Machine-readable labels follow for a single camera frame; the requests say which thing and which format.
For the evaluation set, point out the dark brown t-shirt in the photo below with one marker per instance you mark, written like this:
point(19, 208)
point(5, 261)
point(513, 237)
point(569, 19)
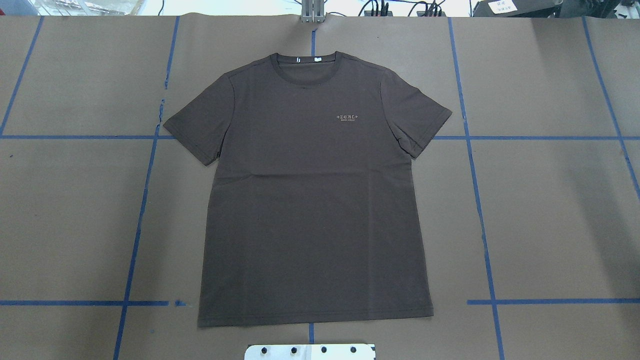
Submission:
point(312, 215)

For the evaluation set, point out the aluminium frame post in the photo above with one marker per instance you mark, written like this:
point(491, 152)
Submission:
point(312, 11)

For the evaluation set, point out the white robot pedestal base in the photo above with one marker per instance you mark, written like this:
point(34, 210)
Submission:
point(326, 351)

